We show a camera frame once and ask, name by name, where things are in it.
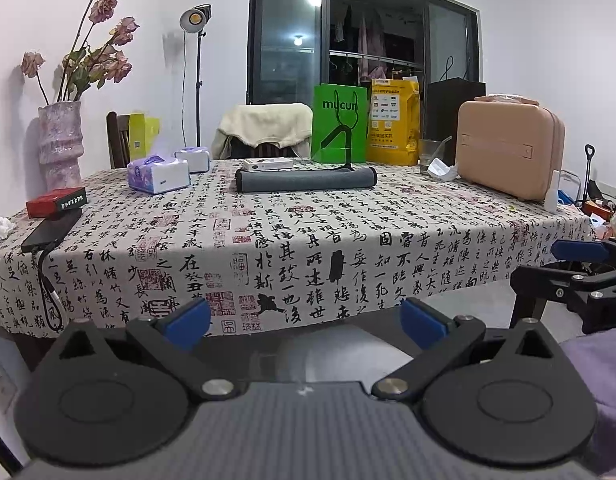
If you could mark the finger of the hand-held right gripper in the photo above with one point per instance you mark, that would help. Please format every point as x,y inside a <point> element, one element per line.
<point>553,282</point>
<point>580,251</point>

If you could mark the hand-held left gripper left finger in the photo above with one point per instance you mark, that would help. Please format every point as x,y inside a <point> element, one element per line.
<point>185,321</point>

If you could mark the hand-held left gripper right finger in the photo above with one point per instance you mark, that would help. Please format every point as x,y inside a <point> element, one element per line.
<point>422,322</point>

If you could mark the grey towel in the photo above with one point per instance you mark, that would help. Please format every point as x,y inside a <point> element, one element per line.
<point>303,180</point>

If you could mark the person's right forearm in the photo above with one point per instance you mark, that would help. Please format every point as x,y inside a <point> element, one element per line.
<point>603,390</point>

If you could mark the orange box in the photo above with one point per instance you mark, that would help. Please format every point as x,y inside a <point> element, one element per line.
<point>599,208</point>

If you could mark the small white bottle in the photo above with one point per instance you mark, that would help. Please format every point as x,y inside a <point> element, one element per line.
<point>552,195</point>

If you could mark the calligraphy print tablecloth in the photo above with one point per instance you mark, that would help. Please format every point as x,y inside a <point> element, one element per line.
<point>388,220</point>

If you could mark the pink hard case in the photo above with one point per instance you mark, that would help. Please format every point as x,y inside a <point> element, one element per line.
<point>508,150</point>

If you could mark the purple tissue box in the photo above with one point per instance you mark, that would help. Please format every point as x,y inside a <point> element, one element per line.
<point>155,175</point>

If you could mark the white paper packet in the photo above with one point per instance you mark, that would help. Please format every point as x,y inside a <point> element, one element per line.
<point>443,170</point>

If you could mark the black phone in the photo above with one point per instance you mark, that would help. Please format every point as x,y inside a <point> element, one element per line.
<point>50,230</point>

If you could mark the white tissue box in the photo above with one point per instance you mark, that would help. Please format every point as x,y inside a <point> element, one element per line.
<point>194,157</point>

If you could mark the clear glass cup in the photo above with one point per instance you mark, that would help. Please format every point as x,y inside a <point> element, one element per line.
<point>428,155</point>

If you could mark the red box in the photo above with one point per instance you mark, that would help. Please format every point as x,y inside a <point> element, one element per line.
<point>55,201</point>

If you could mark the flat white box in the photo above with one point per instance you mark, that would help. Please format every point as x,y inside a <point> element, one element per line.
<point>268,163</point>

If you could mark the dark wooden chair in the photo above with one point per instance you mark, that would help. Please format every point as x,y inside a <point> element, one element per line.
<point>268,151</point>
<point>117,140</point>

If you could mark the black stand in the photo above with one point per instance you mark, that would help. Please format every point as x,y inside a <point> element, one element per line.
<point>347,147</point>

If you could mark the yellow box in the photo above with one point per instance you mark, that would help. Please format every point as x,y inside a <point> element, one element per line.
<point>143,132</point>

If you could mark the black paper bag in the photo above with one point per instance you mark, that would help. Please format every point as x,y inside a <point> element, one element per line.
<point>445,110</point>

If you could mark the yellow plastic bag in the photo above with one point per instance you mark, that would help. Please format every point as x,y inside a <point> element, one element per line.
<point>393,120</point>

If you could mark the cream garment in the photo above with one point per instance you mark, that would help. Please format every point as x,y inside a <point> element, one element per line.
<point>265,122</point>

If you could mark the pink ceramic vase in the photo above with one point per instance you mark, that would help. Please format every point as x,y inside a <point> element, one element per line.
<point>60,145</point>

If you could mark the green paper bag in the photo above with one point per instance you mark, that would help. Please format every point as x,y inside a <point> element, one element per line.
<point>333,115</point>

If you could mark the dried pink roses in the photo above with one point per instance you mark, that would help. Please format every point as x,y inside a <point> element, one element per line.
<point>108,55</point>

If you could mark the hanging clothes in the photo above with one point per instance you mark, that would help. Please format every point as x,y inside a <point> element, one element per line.
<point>370,40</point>

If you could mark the black framed glass door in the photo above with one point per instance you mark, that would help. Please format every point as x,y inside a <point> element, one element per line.
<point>288,45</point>

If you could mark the studio light on stand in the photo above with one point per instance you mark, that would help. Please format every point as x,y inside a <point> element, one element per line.
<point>197,17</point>

